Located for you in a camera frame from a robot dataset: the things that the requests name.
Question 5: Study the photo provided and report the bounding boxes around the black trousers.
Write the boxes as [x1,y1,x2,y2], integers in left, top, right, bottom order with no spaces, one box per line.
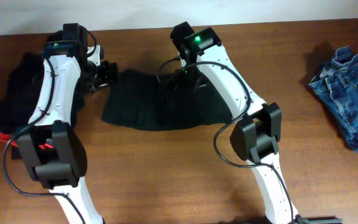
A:
[101,70,232,131]

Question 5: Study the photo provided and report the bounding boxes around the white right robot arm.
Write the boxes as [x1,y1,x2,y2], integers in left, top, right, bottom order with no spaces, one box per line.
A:
[170,22,299,223]

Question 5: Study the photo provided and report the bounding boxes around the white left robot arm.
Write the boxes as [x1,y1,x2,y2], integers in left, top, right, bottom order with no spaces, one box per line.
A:
[13,23,119,223]

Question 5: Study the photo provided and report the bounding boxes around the black garment pile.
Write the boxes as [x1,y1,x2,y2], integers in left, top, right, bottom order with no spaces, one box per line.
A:
[0,30,85,134]

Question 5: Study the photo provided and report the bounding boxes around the red and grey garment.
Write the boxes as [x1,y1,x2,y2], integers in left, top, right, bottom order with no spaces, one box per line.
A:
[0,132,54,150]

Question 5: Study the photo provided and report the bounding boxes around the blue denim jeans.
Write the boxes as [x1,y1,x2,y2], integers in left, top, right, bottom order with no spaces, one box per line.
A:
[308,46,358,152]

